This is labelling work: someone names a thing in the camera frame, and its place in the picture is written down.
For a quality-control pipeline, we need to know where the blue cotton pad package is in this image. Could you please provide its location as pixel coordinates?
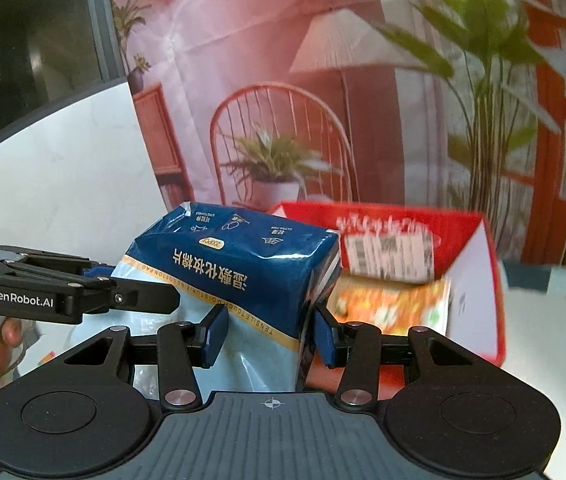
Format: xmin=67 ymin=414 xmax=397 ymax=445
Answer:
xmin=116 ymin=202 xmax=342 ymax=394

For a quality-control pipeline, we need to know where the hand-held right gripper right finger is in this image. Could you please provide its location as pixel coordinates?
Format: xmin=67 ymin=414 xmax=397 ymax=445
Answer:
xmin=313 ymin=306 xmax=484 ymax=409

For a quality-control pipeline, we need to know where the red strawberry print box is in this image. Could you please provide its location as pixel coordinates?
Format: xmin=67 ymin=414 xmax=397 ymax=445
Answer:
xmin=268 ymin=201 xmax=506 ymax=389

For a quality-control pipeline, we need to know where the orange snack packet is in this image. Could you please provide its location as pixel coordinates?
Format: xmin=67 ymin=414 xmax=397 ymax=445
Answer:
xmin=325 ymin=277 xmax=453 ymax=337

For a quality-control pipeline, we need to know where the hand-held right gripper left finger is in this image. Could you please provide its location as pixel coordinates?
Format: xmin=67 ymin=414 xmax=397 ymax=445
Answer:
xmin=66 ymin=305 xmax=230 ymax=409

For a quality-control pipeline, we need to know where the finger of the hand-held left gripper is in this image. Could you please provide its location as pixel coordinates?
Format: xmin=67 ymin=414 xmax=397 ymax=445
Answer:
xmin=0 ymin=279 xmax=181 ymax=326
xmin=0 ymin=246 xmax=115 ymax=287

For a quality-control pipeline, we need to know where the dark glass window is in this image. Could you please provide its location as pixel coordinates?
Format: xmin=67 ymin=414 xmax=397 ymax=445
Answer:
xmin=0 ymin=0 xmax=130 ymax=147

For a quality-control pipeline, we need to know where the printed wall backdrop cloth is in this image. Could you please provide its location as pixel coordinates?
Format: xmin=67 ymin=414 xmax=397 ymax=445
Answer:
xmin=106 ymin=0 xmax=566 ymax=266

